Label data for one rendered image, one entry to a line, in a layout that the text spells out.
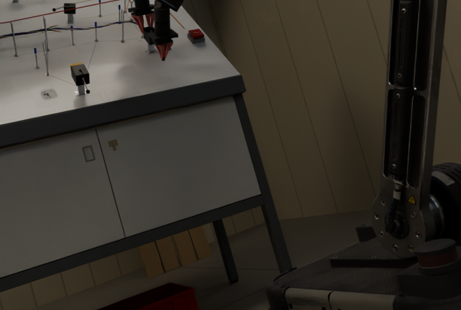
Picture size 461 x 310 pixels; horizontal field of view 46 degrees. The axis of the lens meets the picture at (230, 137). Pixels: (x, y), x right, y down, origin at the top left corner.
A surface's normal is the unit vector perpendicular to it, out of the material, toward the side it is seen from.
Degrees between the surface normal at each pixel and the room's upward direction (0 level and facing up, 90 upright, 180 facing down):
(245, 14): 90
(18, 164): 90
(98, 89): 50
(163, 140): 90
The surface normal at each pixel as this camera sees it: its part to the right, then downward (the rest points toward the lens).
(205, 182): 0.40, -0.16
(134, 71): 0.12, -0.74
